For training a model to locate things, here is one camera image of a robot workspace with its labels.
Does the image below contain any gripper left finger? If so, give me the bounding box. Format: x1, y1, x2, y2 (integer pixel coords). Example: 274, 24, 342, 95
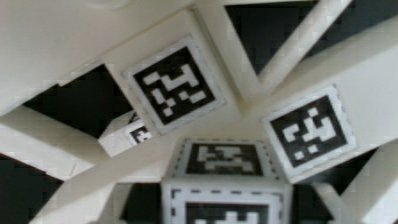
89, 183, 132, 224

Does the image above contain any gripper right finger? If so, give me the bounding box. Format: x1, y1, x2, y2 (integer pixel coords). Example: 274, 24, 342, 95
312, 183, 351, 224

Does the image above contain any white tagged cube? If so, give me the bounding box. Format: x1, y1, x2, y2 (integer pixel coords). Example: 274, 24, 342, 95
162, 138, 292, 224

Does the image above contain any white chair back frame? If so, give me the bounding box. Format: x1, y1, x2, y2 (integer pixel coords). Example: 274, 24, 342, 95
0, 0, 398, 224

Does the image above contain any white chair leg block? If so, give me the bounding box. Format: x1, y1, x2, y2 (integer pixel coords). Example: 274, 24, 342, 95
98, 111, 153, 157

